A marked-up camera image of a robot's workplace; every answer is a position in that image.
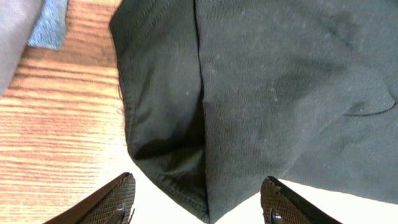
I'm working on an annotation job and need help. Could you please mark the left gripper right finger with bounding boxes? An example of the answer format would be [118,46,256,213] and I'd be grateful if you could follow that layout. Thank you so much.
[261,176,341,224]

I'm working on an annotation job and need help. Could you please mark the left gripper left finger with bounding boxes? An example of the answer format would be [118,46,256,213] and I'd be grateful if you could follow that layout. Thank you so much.
[45,172,136,224]

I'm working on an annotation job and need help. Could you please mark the black t-shirt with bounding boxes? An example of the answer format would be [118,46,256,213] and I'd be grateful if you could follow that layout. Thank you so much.
[109,0,397,223]

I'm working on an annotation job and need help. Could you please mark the folded blue cloth under shorts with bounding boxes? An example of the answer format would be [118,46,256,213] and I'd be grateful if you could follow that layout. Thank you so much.
[27,0,68,50]

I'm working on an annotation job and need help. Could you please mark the folded grey shorts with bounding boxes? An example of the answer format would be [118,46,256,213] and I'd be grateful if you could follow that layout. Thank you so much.
[0,0,42,93]

